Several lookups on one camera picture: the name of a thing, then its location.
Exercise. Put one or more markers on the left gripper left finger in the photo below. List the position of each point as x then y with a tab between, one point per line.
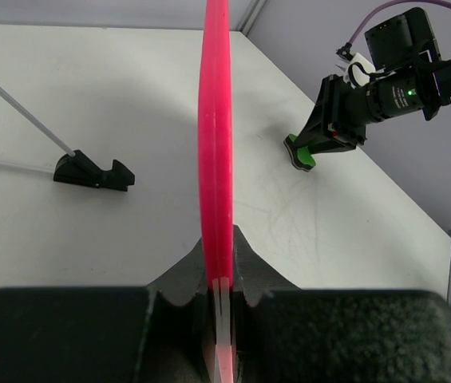
149	333

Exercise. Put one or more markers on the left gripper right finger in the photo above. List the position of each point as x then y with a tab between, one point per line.
288	334

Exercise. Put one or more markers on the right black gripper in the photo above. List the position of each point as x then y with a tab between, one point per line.
343	107

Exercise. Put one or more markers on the green whiteboard eraser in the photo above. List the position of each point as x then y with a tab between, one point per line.
301	158

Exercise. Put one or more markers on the pink framed whiteboard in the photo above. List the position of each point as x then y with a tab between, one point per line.
215	173

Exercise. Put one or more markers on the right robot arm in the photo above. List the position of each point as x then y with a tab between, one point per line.
409	76

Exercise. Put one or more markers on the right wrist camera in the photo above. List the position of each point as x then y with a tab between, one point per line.
357	70

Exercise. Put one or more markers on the right aluminium frame post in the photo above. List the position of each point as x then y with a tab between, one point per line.
251	14

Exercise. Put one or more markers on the wire whiteboard stand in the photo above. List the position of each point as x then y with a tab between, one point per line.
75	167

